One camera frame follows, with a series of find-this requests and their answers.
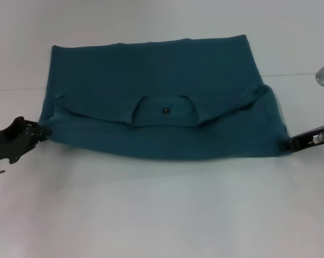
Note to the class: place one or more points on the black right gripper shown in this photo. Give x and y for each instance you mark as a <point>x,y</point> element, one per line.
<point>309,139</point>

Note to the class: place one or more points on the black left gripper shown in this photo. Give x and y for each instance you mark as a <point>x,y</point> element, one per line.
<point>8,142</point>

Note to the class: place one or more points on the teal t-shirt with FREE print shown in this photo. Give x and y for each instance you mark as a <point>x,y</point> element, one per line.
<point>151,80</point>

